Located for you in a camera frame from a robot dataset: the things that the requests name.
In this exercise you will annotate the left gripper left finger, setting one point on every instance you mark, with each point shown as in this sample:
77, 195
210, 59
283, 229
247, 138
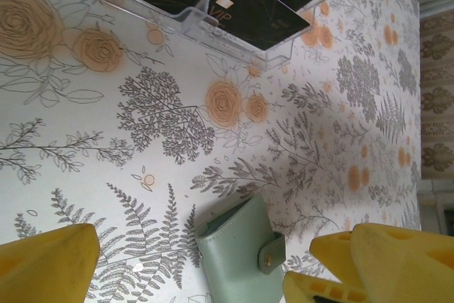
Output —
42, 267

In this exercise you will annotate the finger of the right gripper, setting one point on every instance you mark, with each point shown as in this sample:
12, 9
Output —
333, 257
301, 290

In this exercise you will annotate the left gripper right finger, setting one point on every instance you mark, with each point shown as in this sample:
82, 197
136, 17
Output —
408, 271

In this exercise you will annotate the green leather card holder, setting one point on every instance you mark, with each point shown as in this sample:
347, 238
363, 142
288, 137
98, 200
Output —
234, 267

